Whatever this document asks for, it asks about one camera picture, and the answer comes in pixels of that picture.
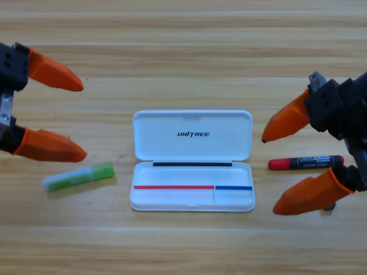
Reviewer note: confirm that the white Unitree pencil case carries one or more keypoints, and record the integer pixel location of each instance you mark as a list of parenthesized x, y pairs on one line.
[(192, 160)]

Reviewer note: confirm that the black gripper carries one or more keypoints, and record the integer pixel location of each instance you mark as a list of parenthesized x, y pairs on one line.
[(11, 66), (332, 109)]

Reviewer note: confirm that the green and white glue stick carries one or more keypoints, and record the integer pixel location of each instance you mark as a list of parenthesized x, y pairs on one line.
[(80, 177)]

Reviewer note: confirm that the red black whiteboard marker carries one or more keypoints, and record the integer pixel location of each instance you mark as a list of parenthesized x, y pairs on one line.
[(304, 162)]

